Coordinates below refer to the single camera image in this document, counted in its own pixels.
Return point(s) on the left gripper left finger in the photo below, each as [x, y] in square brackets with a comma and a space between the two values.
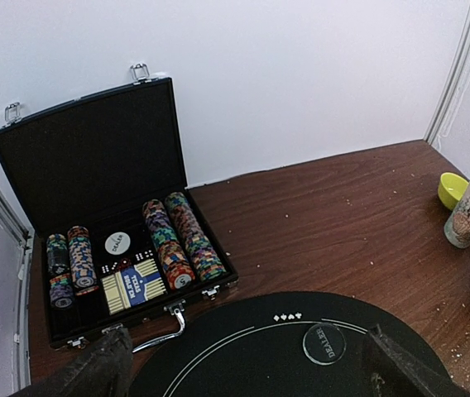
[104, 369]

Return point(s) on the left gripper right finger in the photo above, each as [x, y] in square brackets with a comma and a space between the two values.
[388, 369]

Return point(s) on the blue texas holdem card deck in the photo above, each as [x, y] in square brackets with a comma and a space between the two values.
[133, 286]

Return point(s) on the black round poker mat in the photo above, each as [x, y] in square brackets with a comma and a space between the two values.
[253, 347]

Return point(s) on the white dealer button in case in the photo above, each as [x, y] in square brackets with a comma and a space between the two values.
[117, 243]

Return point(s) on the black poker chip case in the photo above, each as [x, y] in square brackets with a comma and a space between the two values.
[111, 162]

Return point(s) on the lime green small bowl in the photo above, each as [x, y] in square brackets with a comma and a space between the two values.
[451, 189]

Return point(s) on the right aluminium frame post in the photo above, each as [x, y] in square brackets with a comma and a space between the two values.
[454, 89]

